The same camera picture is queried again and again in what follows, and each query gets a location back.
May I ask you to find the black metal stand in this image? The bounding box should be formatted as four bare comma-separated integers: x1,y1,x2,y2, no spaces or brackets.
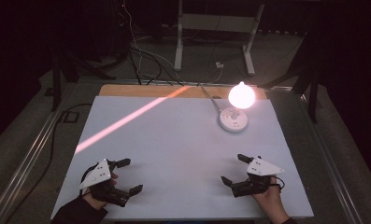
49,43,116,112
257,31,321,124

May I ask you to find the white metal stand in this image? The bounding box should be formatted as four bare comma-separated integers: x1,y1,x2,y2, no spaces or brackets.
173,0,265,77

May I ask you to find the white table mat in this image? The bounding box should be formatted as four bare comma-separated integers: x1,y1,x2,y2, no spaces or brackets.
50,94,315,221

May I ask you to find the person's left hand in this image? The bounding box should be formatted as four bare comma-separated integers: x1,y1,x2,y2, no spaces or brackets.
81,173,120,212

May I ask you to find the aluminium rail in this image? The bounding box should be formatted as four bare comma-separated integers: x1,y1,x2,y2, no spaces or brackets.
298,92,365,224
0,81,78,224

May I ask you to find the grey lamp cable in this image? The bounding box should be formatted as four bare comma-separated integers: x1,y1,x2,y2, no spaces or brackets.
199,83,222,114

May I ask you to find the black floor cable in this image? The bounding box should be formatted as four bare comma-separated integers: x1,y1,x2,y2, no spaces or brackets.
5,102,93,224

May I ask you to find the white desk lamp glowing bulb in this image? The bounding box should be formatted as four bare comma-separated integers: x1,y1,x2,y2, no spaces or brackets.
218,80,257,134

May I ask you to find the person's right hand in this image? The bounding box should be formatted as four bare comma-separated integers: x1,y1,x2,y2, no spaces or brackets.
253,176,286,218

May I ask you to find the white floor cable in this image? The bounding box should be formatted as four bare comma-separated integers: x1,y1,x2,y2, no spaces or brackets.
122,0,182,82

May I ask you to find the black floor plate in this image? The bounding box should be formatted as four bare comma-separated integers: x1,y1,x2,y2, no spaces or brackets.
59,110,80,124

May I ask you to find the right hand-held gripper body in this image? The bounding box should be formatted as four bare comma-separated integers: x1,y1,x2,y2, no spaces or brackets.
231,157,286,199

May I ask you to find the bundle of black cables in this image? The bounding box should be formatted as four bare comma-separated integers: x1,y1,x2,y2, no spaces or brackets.
128,46,185,87

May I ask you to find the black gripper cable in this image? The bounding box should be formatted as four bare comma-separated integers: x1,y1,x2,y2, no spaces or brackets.
269,175,286,191
79,163,97,189

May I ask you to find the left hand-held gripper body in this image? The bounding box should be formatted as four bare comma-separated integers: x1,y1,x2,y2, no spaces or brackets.
78,158,131,208

